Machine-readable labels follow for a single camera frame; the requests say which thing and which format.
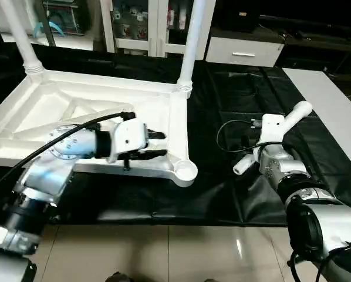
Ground black work mat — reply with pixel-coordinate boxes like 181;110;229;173
0;42;351;227

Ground white plastic table top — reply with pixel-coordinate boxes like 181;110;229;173
0;69;199;188

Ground blue frame trolley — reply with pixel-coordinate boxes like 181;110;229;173
30;0;83;37

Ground white drawer unit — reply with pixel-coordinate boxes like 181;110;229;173
204;36;285;69

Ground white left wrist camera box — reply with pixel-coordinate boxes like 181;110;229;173
107;114;150;163

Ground white glass door cabinet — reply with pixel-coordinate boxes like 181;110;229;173
100;0;215;59

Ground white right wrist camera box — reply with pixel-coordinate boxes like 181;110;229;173
258;114;289;149

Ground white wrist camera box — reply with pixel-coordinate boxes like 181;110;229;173
107;114;150;163
258;114;289;149

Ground white drawer cabinet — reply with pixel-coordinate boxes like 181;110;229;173
214;0;351;72

